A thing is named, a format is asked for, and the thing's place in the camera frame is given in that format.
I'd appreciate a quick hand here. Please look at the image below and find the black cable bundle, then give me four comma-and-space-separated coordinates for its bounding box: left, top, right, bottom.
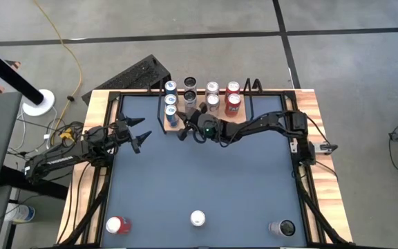
7, 119, 86, 163

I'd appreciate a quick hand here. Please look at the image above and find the blue silver Red Bull can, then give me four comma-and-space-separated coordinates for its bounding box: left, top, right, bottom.
164, 80, 179, 98
164, 93, 179, 109
164, 104, 180, 128

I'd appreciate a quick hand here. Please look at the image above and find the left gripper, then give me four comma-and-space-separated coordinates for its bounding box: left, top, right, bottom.
108, 113, 153, 155

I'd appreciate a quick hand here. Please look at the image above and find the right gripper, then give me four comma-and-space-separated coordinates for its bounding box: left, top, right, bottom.
178, 110, 224, 143

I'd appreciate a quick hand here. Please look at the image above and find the black desk beam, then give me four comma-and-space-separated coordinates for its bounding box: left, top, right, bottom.
0, 165, 69, 201

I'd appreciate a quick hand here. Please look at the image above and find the black pole white round base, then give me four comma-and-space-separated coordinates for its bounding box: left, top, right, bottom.
0, 40, 55, 117

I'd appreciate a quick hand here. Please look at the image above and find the white Celsius can black lid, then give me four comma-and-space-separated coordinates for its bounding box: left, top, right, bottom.
183, 76, 198, 93
183, 90, 198, 113
267, 219, 296, 238

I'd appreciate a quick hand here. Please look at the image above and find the wooden shelf black wire frame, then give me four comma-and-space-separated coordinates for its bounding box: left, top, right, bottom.
155, 77, 264, 135

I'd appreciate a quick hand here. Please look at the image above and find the white plastic bottle blue label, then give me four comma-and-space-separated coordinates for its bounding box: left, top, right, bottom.
4, 203, 36, 224

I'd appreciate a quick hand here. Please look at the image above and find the silver Diet Coke can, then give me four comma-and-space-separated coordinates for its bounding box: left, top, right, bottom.
205, 81, 220, 97
189, 210, 207, 228
206, 93, 221, 115

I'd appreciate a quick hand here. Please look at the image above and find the yellow cable connector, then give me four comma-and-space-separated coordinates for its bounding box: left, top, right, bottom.
59, 127, 75, 141

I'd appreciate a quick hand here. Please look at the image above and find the yellow cable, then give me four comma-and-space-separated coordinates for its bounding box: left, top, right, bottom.
32, 0, 83, 131

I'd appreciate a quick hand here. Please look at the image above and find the black perforated metal box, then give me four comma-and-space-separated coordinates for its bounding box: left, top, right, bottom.
81, 54, 174, 105

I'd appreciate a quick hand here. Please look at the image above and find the black metal table frame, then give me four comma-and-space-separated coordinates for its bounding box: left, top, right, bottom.
55, 89, 355, 249

